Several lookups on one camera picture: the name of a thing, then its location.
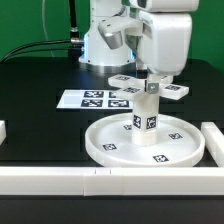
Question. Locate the white fence rail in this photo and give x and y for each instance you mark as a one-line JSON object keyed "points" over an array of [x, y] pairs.
{"points": [[214, 142], [111, 181], [2, 131]]}

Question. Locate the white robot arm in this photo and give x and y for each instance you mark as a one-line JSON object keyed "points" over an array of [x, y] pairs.
{"points": [[97, 54]]}

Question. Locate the white left fence rail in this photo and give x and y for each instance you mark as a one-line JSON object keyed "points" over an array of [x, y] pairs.
{"points": [[2, 131]]}

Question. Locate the white front fence rail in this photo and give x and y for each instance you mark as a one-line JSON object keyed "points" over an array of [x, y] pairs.
{"points": [[111, 181]]}

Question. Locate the white cross-shaped table base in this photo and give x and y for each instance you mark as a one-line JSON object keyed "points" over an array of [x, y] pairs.
{"points": [[133, 89]]}

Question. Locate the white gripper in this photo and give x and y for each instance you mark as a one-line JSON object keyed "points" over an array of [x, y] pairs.
{"points": [[159, 40]]}

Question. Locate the white round table top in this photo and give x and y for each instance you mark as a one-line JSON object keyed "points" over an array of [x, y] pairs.
{"points": [[108, 141]]}

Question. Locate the white marker sheet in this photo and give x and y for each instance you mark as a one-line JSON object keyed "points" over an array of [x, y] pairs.
{"points": [[92, 99]]}

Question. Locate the white right fence rail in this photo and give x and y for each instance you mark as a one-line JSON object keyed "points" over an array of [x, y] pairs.
{"points": [[214, 142]]}

